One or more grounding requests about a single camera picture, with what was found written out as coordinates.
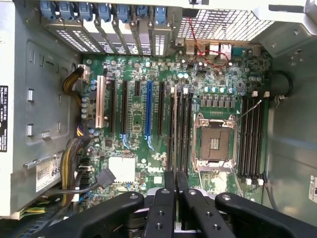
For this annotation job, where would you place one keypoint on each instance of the white Dell text label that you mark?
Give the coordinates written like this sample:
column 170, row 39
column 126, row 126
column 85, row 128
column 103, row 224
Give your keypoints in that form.
column 3, row 121

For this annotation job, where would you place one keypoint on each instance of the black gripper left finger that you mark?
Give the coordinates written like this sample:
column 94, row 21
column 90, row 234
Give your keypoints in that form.
column 161, row 213

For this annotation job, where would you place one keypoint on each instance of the white chipset heatsink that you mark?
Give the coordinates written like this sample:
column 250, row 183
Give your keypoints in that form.
column 121, row 169

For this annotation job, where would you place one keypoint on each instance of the blue rear port connector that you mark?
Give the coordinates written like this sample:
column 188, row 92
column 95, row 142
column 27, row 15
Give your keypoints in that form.
column 239, row 51

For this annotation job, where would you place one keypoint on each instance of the metal CPU socket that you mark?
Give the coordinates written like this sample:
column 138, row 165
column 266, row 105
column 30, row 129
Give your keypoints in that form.
column 215, row 143

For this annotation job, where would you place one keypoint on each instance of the blue expansion slot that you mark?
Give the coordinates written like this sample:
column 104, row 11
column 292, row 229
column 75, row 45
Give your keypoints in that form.
column 149, row 109

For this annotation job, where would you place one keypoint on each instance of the RAM slot black latches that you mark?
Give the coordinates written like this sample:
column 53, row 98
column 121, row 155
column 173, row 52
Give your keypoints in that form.
column 184, row 129
column 253, row 138
column 190, row 124
column 242, row 138

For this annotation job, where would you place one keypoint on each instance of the perforated metal slot cover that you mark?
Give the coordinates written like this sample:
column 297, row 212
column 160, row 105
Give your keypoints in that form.
column 122, row 42
column 160, row 42
column 135, row 39
column 105, row 42
column 67, row 38
column 88, row 41

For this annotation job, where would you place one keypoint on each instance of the thin metal locking lever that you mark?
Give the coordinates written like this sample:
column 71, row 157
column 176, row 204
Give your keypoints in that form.
column 193, row 146
column 250, row 110

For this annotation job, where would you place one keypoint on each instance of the green Dell motherboard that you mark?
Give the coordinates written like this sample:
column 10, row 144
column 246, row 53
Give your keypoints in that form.
column 138, row 116

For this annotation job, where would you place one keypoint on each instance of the silver rear port block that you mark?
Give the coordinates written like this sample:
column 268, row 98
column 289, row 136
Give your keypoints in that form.
column 194, row 47
column 220, row 50

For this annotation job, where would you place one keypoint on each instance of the white barcode label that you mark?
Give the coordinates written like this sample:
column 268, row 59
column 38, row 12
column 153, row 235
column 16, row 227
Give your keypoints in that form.
column 48, row 174

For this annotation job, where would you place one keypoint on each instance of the RAM slot white latches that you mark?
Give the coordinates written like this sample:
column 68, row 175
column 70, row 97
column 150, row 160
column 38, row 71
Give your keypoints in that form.
column 259, row 138
column 248, row 138

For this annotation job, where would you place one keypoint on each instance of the grey metal PC case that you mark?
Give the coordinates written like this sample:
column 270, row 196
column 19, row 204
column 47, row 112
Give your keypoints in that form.
column 292, row 138

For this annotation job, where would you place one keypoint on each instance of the blue plastic card clip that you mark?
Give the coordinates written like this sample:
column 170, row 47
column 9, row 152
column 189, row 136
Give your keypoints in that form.
column 86, row 11
column 142, row 13
column 67, row 10
column 104, row 13
column 47, row 10
column 159, row 16
column 122, row 15

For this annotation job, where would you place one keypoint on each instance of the white PCI expansion slot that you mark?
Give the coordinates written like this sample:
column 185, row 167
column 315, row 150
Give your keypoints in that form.
column 100, row 101

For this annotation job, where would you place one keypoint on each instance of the short black expansion slot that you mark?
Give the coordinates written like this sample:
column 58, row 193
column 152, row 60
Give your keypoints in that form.
column 137, row 88

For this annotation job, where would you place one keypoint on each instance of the long black expansion slot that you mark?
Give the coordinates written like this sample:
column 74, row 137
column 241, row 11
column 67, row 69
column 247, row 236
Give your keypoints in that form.
column 113, row 106
column 124, row 106
column 161, row 109

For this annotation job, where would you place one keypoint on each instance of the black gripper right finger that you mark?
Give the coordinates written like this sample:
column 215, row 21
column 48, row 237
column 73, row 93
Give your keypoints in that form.
column 198, row 213

